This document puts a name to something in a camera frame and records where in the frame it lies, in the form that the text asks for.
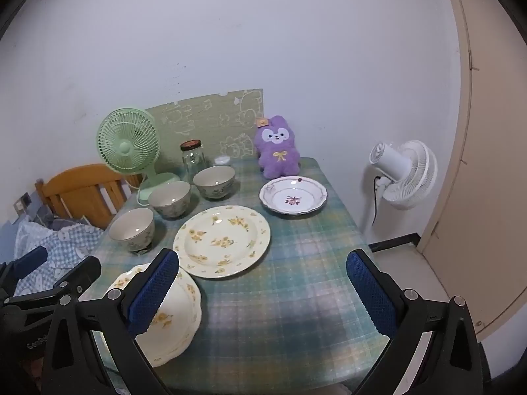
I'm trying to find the wall outlet plate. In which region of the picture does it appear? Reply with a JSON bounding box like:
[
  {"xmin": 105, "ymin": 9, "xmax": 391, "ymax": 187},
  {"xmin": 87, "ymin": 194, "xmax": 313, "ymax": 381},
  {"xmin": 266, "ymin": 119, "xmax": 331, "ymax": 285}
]
[{"xmin": 14, "ymin": 193, "xmax": 31, "ymax": 216}]

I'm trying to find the green cartoon wall mat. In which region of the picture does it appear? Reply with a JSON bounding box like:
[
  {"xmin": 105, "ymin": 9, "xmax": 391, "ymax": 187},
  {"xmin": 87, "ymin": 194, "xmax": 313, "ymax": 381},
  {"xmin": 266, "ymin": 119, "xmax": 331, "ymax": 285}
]
[{"xmin": 147, "ymin": 88, "xmax": 264, "ymax": 173}]

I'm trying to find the beaded yellow flower plate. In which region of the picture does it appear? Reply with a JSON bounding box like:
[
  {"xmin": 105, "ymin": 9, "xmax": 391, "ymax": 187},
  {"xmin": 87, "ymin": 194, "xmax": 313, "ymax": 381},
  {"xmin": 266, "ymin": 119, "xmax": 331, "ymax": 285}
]
[{"xmin": 173, "ymin": 205, "xmax": 271, "ymax": 279}]

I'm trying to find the floral ceramic bowl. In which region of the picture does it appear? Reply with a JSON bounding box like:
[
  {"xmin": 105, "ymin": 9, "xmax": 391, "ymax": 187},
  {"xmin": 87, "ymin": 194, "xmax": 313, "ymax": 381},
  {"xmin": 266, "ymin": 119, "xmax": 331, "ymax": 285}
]
[
  {"xmin": 109, "ymin": 208, "xmax": 154, "ymax": 253},
  {"xmin": 148, "ymin": 181, "xmax": 191, "ymax": 219},
  {"xmin": 193, "ymin": 166, "xmax": 236, "ymax": 200}
]

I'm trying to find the scalloped yellow flower plate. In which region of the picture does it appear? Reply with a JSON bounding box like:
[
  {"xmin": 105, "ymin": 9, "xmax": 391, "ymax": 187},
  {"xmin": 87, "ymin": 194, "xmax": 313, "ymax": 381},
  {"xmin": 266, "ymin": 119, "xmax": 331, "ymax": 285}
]
[{"xmin": 105, "ymin": 262, "xmax": 203, "ymax": 369}]

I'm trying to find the wooden bed headboard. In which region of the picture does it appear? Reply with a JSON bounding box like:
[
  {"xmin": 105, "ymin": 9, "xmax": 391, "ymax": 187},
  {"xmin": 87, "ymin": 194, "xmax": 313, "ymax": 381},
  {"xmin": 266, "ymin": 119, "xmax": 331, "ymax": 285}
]
[{"xmin": 35, "ymin": 163, "xmax": 143, "ymax": 230}]

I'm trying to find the purple plush bunny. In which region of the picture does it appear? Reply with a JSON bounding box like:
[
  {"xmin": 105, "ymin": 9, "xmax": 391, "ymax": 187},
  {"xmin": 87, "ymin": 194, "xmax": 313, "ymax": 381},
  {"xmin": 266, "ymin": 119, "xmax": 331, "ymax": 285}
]
[{"xmin": 254, "ymin": 115, "xmax": 300, "ymax": 179}]

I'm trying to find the black fan power cable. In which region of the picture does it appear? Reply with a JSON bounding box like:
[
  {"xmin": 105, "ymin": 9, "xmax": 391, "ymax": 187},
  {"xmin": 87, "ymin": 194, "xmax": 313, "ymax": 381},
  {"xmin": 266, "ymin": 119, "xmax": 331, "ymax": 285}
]
[{"xmin": 372, "ymin": 174, "xmax": 382, "ymax": 227}]

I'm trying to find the green desk fan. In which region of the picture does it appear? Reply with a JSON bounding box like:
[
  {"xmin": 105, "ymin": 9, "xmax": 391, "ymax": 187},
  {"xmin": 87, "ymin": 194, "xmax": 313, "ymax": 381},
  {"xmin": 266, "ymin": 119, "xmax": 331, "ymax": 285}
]
[{"xmin": 96, "ymin": 108, "xmax": 180, "ymax": 206}]

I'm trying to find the red pattern white plate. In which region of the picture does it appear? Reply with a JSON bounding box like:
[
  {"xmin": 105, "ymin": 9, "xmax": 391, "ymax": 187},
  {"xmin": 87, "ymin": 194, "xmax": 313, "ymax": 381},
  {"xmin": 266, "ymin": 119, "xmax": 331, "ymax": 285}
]
[{"xmin": 259, "ymin": 176, "xmax": 328, "ymax": 216}]

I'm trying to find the glass jar black lid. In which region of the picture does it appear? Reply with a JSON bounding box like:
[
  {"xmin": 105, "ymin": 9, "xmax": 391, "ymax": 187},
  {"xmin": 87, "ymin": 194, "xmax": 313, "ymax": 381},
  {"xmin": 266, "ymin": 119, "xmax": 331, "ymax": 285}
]
[{"xmin": 180, "ymin": 139, "xmax": 207, "ymax": 184}]

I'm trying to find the white standing fan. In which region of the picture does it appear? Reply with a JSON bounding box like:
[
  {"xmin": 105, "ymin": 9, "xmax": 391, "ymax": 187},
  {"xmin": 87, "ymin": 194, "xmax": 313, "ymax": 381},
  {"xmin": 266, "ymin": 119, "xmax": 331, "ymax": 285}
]
[{"xmin": 354, "ymin": 139, "xmax": 448, "ymax": 244}]

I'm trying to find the blue checkered bedding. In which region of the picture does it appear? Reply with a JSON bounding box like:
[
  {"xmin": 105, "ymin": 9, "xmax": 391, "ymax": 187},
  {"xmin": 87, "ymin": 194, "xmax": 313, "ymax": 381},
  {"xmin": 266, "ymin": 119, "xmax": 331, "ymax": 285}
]
[{"xmin": 1, "ymin": 217, "xmax": 104, "ymax": 296}]

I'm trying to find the beige door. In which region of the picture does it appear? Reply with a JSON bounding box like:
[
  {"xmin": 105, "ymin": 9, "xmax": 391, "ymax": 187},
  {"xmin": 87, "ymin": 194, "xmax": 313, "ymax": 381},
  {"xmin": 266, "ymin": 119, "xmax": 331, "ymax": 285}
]
[{"xmin": 418, "ymin": 0, "xmax": 526, "ymax": 340}]

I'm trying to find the cotton swab container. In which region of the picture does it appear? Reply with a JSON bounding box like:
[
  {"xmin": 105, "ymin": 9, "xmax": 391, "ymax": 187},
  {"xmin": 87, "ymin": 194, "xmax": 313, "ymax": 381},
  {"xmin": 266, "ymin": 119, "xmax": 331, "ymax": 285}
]
[{"xmin": 213, "ymin": 155, "xmax": 231, "ymax": 167}]

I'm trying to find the plaid tablecloth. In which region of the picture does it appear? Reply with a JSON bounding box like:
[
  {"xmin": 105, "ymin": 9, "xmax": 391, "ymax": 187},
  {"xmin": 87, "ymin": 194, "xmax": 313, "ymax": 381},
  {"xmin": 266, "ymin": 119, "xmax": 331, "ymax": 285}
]
[{"xmin": 87, "ymin": 156, "xmax": 392, "ymax": 393}]

